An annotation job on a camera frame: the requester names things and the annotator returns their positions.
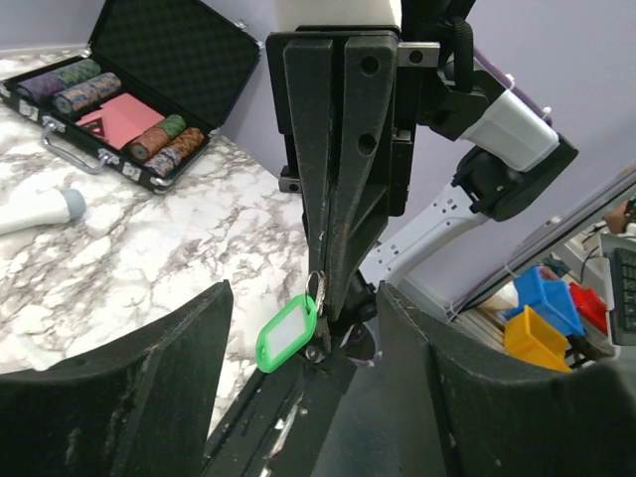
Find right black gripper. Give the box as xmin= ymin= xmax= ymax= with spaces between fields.
xmin=265 ymin=26 xmax=441 ymax=322

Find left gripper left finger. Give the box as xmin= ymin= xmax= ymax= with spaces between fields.
xmin=1 ymin=281 xmax=234 ymax=476

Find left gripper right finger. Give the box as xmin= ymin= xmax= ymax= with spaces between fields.
xmin=377 ymin=284 xmax=635 ymax=476

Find green key tag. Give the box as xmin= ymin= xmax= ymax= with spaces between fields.
xmin=255 ymin=294 xmax=317 ymax=374

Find metal key and ring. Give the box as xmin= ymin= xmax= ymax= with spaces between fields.
xmin=303 ymin=269 xmax=333 ymax=364

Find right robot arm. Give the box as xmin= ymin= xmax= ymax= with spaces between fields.
xmin=266 ymin=1 xmax=577 ymax=324

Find coloured storage bins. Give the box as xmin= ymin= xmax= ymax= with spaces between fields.
xmin=504 ymin=266 xmax=609 ymax=373

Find black poker chip case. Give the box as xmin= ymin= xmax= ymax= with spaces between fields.
xmin=1 ymin=1 xmax=262 ymax=193

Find pink playing card deck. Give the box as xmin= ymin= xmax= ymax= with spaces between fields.
xmin=100 ymin=93 xmax=165 ymax=149

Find white microphone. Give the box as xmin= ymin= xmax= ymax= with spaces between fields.
xmin=1 ymin=189 xmax=86 ymax=235

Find red playing card deck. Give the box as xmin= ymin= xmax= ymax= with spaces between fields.
xmin=76 ymin=109 xmax=107 ymax=140

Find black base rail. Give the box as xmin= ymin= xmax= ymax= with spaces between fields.
xmin=201 ymin=317 xmax=379 ymax=477

